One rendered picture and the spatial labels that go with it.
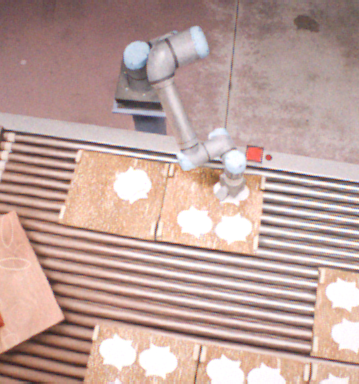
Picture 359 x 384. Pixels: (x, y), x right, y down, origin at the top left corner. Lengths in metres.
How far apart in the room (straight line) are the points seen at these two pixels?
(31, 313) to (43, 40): 2.42
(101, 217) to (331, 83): 2.07
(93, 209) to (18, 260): 0.38
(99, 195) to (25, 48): 1.98
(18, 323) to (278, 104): 2.25
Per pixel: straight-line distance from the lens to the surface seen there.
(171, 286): 2.11
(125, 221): 2.18
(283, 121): 3.48
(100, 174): 2.28
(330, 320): 2.12
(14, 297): 2.09
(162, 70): 1.86
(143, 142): 2.34
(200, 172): 2.24
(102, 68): 3.74
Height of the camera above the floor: 2.98
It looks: 67 degrees down
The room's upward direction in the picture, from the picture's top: 6 degrees counter-clockwise
